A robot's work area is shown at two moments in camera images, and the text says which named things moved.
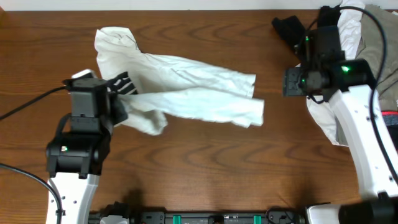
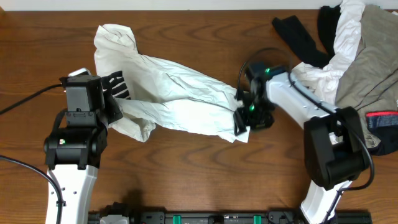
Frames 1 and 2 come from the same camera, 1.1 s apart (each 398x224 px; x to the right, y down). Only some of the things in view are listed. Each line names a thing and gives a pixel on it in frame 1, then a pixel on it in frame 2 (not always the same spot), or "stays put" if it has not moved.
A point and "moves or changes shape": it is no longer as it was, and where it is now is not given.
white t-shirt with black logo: x=155 y=88 moves or changes shape
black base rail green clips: x=135 y=216 stays put
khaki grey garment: x=370 y=49 stays put
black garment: x=291 y=28 stays put
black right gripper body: x=297 y=83 → x=257 y=116
